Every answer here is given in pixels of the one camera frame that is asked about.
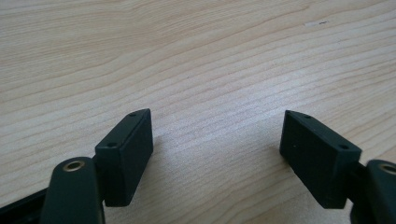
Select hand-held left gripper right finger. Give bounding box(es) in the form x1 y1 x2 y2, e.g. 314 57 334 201
278 109 363 210

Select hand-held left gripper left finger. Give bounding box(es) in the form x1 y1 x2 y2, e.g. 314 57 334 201
93 107 154 208

